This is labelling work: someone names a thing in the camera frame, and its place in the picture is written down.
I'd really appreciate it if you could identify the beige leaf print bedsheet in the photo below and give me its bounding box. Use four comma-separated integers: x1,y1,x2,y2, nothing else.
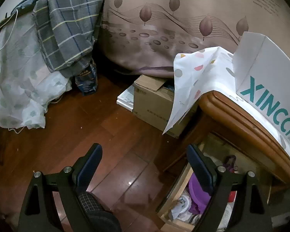
102,0,290,77

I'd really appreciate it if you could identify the grey plaid blanket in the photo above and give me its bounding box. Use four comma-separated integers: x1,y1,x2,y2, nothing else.
33,0,104,78

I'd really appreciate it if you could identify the white flat box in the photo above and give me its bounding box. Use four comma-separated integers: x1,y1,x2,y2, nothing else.
116,85,134,112

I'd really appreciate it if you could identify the white XINCCI shoe box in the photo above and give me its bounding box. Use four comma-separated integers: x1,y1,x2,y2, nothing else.
232,32,290,144

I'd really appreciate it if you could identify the light wooden drawer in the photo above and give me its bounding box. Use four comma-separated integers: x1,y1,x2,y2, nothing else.
156,135,272,232

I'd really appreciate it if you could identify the white patterned underwear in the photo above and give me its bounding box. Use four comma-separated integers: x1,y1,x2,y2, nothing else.
169,190,192,222

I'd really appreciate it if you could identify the purple underwear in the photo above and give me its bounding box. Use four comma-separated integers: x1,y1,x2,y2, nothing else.
188,173,211,215

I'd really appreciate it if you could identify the white cable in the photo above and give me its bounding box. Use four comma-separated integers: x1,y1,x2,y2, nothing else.
0,9,19,54

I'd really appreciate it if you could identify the white sheer dotted fabric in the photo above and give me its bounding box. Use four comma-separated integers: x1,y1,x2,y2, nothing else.
0,13,72,129

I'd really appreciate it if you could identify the red underwear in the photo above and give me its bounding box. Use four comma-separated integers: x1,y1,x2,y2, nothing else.
228,191,236,203

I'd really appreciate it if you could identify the white patterned table cloth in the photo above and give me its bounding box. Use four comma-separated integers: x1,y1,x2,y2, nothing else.
162,46,290,165

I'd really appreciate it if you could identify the dark blue printed bag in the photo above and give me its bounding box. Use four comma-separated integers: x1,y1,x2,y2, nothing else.
75,58,98,96

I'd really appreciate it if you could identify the dark plaid slipper foot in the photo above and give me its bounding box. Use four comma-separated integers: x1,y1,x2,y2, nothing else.
78,192,122,232

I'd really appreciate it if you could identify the brown wooden nightstand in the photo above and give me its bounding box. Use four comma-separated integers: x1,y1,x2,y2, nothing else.
161,91,290,185

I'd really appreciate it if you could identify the brown cardboard box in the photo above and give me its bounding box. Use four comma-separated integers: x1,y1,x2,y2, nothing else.
133,75,174,131

